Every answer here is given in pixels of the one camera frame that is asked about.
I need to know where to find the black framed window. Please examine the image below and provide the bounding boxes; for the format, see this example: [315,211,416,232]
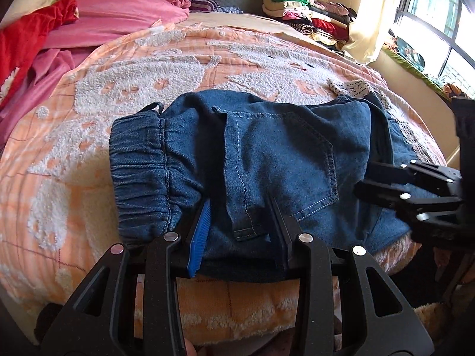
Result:
[393,0,475,93]

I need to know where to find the clothes on window sill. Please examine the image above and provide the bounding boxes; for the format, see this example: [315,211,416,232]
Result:
[381,26,474,99]

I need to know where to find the pile of folded clothes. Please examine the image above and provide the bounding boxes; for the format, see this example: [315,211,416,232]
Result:
[262,0,357,52]

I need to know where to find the pink crumpled bedsheet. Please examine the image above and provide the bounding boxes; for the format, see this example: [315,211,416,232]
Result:
[1,0,191,145]

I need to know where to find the cream window curtain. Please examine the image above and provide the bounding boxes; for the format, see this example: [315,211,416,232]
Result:
[343,0,401,64]

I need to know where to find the left hand painted nails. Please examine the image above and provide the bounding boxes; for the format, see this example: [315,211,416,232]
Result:
[184,339,197,356]

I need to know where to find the peach bear pattern blanket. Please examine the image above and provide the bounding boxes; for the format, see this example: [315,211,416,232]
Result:
[1,23,444,333]

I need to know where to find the red floral cloth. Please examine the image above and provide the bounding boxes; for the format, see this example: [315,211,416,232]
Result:
[0,0,79,109]

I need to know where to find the blue denim pants lace hem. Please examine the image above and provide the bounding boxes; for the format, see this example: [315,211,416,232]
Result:
[110,89,416,282]

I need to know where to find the purple striped cloth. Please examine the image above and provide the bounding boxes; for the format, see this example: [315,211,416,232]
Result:
[187,0,244,14]

